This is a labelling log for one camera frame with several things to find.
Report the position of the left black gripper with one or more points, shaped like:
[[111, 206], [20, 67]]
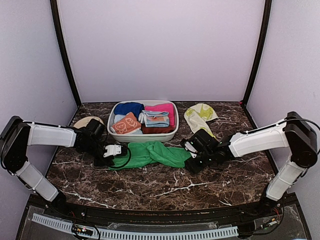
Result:
[[105, 162]]

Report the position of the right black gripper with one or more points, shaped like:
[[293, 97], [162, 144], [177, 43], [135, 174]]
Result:
[[192, 167]]

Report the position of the cream yellow-green patterned towel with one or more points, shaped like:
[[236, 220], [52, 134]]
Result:
[[197, 117]]

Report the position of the green microfiber towel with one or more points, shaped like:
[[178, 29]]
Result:
[[142, 154]]

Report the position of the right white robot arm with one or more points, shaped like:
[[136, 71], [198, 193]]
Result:
[[293, 135]]

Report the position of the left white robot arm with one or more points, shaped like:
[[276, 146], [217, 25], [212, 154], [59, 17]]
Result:
[[20, 139]]

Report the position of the light blue towel underneath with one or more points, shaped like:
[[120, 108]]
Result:
[[118, 117]]

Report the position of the white plastic basin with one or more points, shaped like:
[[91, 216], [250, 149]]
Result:
[[140, 138]]

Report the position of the orange cartoon rolled towel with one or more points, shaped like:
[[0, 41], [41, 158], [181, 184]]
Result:
[[128, 125]]

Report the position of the blue rolled towel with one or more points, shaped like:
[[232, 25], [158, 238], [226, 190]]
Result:
[[129, 107]]

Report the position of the dark red rolled towel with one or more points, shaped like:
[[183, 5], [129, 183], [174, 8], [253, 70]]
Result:
[[157, 130]]

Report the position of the pink rolled towel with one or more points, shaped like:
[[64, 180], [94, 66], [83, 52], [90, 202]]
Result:
[[165, 107]]

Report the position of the light blue striped towel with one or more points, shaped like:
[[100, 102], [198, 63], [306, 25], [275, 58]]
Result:
[[154, 119]]

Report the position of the small circuit board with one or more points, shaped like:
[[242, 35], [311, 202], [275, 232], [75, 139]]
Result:
[[81, 231]]

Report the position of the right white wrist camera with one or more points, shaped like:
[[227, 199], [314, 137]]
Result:
[[189, 148]]

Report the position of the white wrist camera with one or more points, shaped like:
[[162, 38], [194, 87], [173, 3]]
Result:
[[112, 150], [189, 148]]

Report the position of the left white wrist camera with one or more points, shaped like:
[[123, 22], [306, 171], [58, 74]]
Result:
[[112, 150]]

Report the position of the white slotted cable duct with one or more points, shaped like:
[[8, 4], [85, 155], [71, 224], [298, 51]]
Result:
[[138, 232]]

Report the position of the left black frame post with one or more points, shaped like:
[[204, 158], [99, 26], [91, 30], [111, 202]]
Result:
[[63, 52]]

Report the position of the black frame post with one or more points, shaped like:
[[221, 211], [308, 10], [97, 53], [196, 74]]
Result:
[[258, 53], [63, 52]]

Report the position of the right black frame post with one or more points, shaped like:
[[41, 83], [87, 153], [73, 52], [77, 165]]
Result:
[[258, 53]]

